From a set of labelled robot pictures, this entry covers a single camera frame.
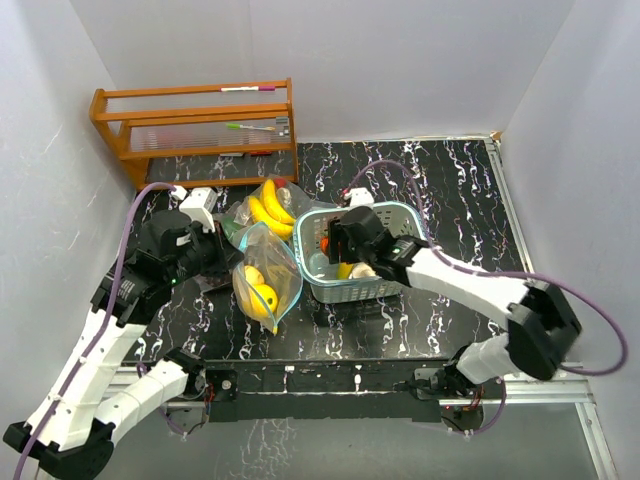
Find teal plastic basket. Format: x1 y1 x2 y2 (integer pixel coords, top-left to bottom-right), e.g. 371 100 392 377
292 201 425 304

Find yellow bananas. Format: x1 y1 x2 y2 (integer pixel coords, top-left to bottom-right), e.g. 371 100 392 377
247 179 295 241

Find white mushroom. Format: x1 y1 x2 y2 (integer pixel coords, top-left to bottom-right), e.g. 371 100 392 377
349 262 377 279

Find clear zip bag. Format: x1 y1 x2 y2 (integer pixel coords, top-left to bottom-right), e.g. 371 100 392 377
221 176 330 242
232 222 303 334

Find green white marker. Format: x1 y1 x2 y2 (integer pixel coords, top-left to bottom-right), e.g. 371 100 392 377
225 123 276 132

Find yellow pear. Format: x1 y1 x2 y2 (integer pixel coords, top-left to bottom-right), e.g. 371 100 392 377
233 265 265 295

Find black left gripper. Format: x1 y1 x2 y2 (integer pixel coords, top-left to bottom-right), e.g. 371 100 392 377
167 219 245 285

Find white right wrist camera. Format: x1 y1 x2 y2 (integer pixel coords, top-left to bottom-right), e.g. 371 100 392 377
343 187 375 208

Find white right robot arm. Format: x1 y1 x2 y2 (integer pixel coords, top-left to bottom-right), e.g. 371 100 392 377
324 206 581 397

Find black metal base rail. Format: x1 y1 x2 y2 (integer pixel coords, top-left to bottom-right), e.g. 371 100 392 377
100 358 591 433

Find wooden rack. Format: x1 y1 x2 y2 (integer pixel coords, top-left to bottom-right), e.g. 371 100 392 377
89 78 299 190

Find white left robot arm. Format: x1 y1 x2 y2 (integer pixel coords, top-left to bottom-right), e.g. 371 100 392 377
3 211 243 479

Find pink white marker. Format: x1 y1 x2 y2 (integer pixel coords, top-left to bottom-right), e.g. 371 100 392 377
219 85 277 93

